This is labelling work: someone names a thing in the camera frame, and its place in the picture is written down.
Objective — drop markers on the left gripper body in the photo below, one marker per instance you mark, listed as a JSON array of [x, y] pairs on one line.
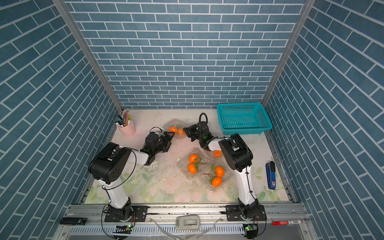
[[163, 143]]

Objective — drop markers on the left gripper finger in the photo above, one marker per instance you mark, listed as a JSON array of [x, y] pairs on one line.
[[169, 134], [168, 144]]

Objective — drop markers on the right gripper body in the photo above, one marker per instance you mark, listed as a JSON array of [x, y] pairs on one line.
[[195, 132]]

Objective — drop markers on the teal plastic basket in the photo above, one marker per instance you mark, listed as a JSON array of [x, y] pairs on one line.
[[243, 118]]

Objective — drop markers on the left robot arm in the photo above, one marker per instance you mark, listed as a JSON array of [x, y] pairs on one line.
[[107, 167]]

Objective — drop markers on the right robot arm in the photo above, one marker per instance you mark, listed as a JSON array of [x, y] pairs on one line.
[[239, 158]]

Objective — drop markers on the orange back container right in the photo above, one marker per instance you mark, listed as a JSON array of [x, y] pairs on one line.
[[217, 154]]

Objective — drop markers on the pink pen cup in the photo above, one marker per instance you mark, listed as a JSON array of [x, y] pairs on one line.
[[128, 130]]

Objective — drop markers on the clear clamshell container front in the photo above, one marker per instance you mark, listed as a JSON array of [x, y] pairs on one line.
[[215, 176]]

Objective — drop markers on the orange front container upper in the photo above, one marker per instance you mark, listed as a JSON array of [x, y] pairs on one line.
[[219, 171]]

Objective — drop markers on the pens in cup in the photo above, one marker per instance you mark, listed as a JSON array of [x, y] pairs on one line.
[[123, 119]]

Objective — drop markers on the orange front container lower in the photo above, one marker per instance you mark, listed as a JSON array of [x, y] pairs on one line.
[[216, 181]]

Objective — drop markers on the blue stapler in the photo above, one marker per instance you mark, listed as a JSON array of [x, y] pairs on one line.
[[271, 175]]

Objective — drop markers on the red marker pen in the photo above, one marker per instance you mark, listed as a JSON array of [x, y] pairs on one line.
[[281, 223]]

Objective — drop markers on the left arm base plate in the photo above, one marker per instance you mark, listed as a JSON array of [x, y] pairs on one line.
[[129, 214]]

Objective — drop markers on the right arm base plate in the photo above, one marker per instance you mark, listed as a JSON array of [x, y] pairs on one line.
[[245, 213]]

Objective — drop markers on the black device on rail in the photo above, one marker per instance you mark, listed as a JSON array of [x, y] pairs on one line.
[[73, 221]]

